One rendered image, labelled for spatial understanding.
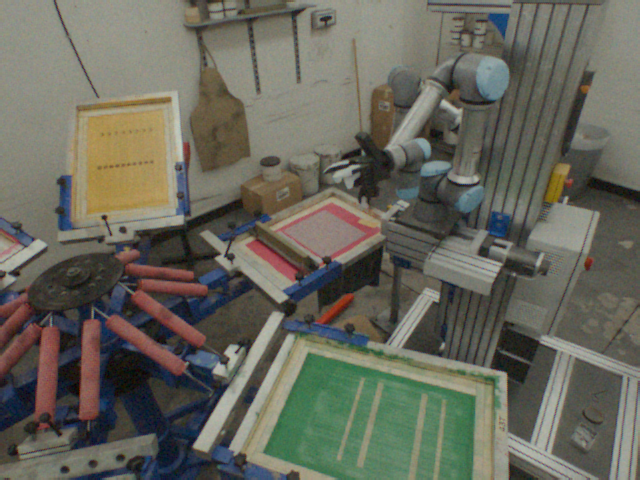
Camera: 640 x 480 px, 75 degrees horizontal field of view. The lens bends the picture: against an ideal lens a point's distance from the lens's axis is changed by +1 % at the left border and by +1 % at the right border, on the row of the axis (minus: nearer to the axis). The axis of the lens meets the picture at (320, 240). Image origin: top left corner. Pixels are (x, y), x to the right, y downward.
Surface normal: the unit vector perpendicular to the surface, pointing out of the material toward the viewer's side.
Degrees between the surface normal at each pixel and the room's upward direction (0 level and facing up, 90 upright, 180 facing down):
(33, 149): 90
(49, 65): 90
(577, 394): 0
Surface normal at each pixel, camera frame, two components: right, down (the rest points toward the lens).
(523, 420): -0.04, -0.81
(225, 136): 0.22, 0.56
